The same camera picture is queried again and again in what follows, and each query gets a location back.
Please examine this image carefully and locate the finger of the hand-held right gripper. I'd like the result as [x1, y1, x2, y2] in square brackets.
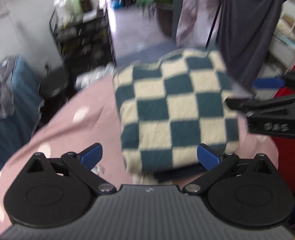
[253, 69, 295, 91]
[226, 92, 295, 117]

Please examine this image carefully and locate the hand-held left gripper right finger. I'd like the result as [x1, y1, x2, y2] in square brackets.
[182, 143, 279, 195]

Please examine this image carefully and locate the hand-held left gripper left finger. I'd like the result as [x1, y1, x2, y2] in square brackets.
[26, 142, 117, 195]

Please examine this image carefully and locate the teal cream checkered sweater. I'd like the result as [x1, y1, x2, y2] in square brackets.
[112, 48, 241, 174]

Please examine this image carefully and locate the pink spotted bed sheet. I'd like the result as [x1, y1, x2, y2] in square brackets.
[0, 75, 281, 231]

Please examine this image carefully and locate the large red fabric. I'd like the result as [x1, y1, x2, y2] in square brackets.
[272, 52, 295, 193]

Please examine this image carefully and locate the dark grey hanging cloth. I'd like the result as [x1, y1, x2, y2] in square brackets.
[216, 0, 292, 91]

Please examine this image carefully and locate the glass display shelf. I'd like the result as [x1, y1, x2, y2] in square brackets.
[267, 0, 295, 68]

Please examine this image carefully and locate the black round stool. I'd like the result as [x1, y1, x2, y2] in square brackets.
[38, 67, 72, 98]

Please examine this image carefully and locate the grey covered massage bed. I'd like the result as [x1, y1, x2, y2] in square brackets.
[0, 54, 45, 191]

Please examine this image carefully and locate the pink hanging cloth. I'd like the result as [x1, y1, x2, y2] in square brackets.
[175, 0, 224, 48]

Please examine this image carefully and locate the potted plant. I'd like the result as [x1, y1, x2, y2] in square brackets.
[137, 0, 175, 37]

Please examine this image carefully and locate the black wire rack cart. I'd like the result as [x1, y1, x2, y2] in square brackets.
[49, 7, 117, 73]

